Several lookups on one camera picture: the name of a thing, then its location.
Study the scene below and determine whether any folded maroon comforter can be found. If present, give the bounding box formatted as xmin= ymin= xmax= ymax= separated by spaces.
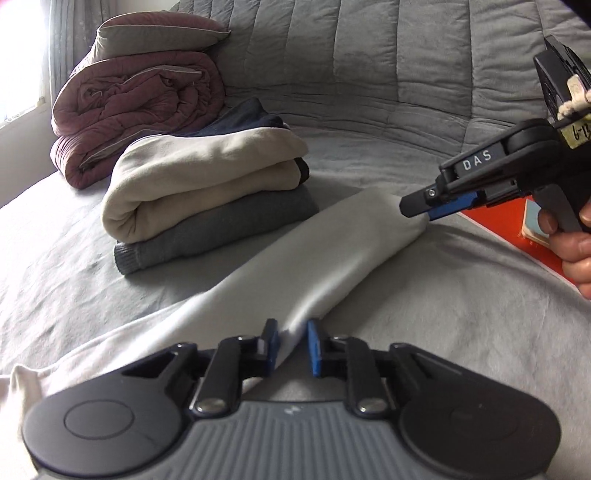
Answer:
xmin=50 ymin=50 xmax=227 ymax=191

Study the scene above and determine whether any white sweatshirt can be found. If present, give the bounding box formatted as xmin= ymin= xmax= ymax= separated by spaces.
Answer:
xmin=0 ymin=188 xmax=429 ymax=480

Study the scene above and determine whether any folded cream garment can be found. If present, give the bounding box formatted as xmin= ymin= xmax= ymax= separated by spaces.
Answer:
xmin=102 ymin=129 xmax=309 ymax=243

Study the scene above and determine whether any grey curtain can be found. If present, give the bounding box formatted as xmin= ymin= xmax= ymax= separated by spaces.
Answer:
xmin=46 ymin=0 xmax=112 ymax=99

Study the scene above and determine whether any grey quilted headboard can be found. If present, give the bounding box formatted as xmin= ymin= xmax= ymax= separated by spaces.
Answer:
xmin=168 ymin=0 xmax=591 ymax=195

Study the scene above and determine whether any person's right hand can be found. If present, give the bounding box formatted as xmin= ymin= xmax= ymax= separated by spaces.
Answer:
xmin=538 ymin=210 xmax=591 ymax=300

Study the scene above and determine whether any window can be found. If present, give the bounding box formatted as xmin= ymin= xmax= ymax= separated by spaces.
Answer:
xmin=0 ymin=0 xmax=51 ymax=125

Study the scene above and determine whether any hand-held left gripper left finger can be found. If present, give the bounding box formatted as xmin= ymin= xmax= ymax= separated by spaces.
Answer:
xmin=122 ymin=318 xmax=281 ymax=415

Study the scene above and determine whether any orange book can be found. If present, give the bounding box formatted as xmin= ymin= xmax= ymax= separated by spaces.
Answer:
xmin=457 ymin=196 xmax=591 ymax=289

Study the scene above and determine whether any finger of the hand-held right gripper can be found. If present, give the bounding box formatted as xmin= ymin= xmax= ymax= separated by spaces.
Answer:
xmin=428 ymin=180 xmax=533 ymax=222
xmin=399 ymin=144 xmax=511 ymax=219

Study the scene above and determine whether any maroon and grey pillow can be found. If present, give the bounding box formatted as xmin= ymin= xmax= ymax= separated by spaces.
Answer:
xmin=88 ymin=11 xmax=232 ymax=64

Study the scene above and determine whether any folded grey sweater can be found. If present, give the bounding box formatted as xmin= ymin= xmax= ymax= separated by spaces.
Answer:
xmin=114 ymin=187 xmax=320 ymax=276

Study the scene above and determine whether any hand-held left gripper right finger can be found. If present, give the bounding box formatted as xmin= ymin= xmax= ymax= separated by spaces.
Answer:
xmin=307 ymin=318 xmax=472 ymax=415

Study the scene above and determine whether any folded navy garment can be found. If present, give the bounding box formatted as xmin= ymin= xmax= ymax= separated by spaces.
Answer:
xmin=196 ymin=97 xmax=310 ymax=188

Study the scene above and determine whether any light blue card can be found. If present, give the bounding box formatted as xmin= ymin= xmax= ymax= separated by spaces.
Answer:
xmin=521 ymin=202 xmax=555 ymax=241

